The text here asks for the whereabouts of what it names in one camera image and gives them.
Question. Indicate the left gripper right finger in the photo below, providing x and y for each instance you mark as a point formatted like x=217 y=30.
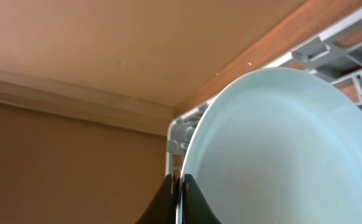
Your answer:
x=195 y=208

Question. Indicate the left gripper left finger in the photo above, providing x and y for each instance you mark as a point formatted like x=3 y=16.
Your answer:
x=162 y=208

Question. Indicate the light blue plate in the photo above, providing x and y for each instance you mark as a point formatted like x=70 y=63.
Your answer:
x=279 y=145

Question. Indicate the grey dishwasher rack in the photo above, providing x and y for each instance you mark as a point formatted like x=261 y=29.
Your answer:
x=321 y=37

